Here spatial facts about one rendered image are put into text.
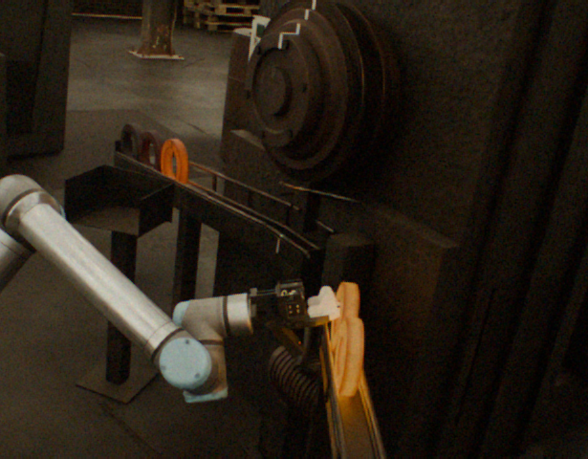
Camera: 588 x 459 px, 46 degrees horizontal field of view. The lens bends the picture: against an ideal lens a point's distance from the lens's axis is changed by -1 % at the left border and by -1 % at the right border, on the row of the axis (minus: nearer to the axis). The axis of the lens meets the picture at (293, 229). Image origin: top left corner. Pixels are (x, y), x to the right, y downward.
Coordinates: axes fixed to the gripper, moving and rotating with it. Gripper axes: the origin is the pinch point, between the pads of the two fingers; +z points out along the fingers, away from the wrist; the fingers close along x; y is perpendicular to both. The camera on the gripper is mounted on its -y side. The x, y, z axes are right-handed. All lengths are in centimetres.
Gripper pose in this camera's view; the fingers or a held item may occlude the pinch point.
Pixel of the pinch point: (345, 310)
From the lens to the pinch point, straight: 152.7
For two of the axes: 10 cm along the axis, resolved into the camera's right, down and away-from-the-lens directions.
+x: 0.0, -3.8, 9.3
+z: 9.9, -1.3, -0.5
